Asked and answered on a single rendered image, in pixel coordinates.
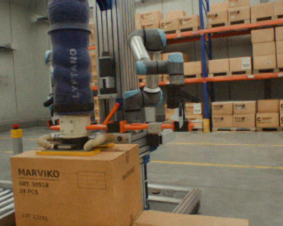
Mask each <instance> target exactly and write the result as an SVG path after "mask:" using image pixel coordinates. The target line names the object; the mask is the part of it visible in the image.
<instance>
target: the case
mask: <svg viewBox="0 0 283 226"><path fill-rule="evenodd" d="M43 149H44V148H43V147H40V148H38V149H35V150H32V151H28V152H23V153H20V154H17V155H15V156H11V157H10V167H11V176H12V190H13V203H14V208H15V217H16V226H130V225H131V223H132V222H133V221H134V219H135V218H136V216H137V215H138V214H139V212H140V211H141V209H142V203H141V184H140V163H139V145H138V144H114V146H113V147H111V148H109V149H100V152H99V153H97V154H95V155H93V156H42V155H36V152H37V151H40V150H43Z"/></svg>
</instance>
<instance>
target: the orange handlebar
mask: <svg viewBox="0 0 283 226"><path fill-rule="evenodd" d="M194 127H195V125H194V124H193V123H191V124H190V128H194ZM85 129H86V130H106V129H107V127H106V125H90V126H86V127H85ZM122 129H123V130H124V129H131V130H141V129H148V125H147V124H142V123H133V124H125V125H123V126H122ZM161 129H172V123H169V124H161ZM51 130H60V125H57V126H52V127H51Z"/></svg>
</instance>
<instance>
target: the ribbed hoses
mask: <svg viewBox="0 0 283 226"><path fill-rule="evenodd" d="M52 134H60V133H51V134H49V135H43V136H41V137H39V138H38V140H37V144H38V145H39V146H41V147H43V148H44V149H45V150H47V149H49V148H50V147H51V144H50V143H49V141H52V140H53V138H52ZM113 139H114V134H113V133H103V134H99V135H98V136H97V138H95V139H94V140H90V141H88V142H86V144H85V145H84V149H85V150H91V149H92V147H95V146H99V145H101V144H102V143H103V142H105V144H106V143H107V142H108V141H110V140H113Z"/></svg>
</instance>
